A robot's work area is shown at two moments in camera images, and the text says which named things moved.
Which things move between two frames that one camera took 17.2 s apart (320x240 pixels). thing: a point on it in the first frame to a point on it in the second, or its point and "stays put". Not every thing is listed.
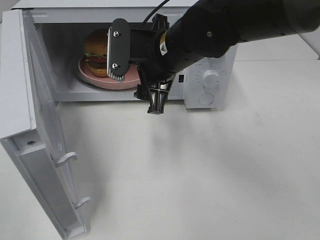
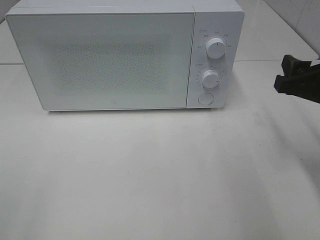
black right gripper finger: [160, 22] to [291, 65]
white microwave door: [31, 130] to [92, 61]
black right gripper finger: [155, 91] to [306, 86]
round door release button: [206, 99] stays put
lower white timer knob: [210, 79] stays put
